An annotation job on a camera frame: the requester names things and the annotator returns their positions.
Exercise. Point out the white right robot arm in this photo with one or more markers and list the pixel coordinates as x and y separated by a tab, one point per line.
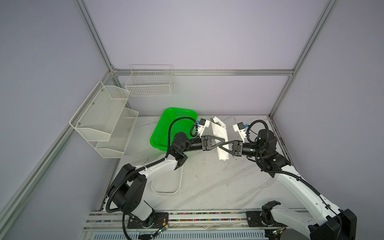
326	222

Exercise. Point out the white wire basket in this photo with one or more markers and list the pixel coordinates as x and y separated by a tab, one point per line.
150	80

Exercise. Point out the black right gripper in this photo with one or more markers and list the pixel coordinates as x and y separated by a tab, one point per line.
234	143

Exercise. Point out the white mesh shelf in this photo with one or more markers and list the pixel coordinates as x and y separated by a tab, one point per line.
96	119
119	140

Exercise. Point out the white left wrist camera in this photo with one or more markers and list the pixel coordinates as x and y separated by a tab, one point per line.
202	125

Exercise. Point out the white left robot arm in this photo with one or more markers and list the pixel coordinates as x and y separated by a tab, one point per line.
125	194

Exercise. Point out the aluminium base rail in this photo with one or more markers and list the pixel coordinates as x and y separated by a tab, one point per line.
190	225

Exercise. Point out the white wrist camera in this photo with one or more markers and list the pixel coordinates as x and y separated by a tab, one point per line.
241	128
202	125

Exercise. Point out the white mesh lower shelf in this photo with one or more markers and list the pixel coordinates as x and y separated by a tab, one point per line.
119	140

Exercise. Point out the green plastic basket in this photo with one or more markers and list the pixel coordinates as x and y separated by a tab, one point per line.
159	138

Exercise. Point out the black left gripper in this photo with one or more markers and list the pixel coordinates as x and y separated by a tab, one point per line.
206	142

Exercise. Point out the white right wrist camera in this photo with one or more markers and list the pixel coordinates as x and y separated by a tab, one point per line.
241	128

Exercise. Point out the white mesh upper shelf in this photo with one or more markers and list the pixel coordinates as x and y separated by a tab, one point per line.
96	119

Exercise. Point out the white rectangular tray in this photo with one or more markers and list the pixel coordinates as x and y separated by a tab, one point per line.
169	183

